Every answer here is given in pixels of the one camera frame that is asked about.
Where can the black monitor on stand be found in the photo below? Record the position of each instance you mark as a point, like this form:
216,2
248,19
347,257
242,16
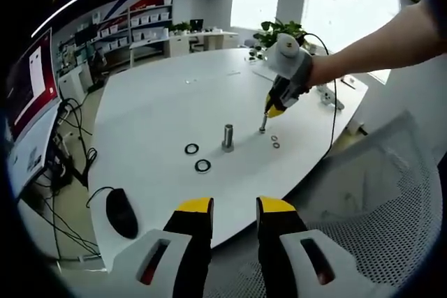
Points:
85,36

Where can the black computer mouse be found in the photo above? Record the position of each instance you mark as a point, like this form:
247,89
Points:
120,212

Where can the rows of white storage bins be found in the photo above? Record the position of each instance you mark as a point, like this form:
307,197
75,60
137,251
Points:
150,18

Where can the small metal washer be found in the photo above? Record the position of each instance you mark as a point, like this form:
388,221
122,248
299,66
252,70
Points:
273,145
272,136

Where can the small black monitor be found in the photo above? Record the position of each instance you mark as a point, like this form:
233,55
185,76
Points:
196,24

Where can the white handheld controller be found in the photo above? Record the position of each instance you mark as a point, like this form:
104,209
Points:
324,91
336,103

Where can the grey mesh chair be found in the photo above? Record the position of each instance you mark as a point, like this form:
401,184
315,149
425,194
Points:
384,190

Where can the white storage shelf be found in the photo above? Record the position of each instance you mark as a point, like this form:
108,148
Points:
130,22

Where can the large black washer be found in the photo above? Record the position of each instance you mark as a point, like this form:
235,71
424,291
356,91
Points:
186,148
196,165

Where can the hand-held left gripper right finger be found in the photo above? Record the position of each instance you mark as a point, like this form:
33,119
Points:
279,242

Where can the large metal threaded stud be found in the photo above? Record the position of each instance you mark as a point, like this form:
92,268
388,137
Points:
228,137

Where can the small metal threaded stud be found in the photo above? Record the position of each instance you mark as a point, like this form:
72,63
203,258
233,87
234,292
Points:
262,124

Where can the white cabinet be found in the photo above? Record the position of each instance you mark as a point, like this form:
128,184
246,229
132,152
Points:
71,81

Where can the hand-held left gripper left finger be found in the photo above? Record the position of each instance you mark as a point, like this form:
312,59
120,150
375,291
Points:
188,242

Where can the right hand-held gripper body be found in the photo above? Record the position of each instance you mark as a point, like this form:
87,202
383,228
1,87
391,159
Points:
288,60

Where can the computer monitor with red screen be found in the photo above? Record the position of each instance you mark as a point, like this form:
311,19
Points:
29,81

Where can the large potted green plant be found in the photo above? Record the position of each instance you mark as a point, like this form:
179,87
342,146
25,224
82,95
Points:
279,31

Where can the black office chair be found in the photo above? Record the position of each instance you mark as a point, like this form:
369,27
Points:
97,59

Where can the long white desk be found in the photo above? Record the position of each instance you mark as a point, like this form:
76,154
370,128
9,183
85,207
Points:
181,45

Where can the small green desk plant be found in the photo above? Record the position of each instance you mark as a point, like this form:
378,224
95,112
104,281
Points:
179,27

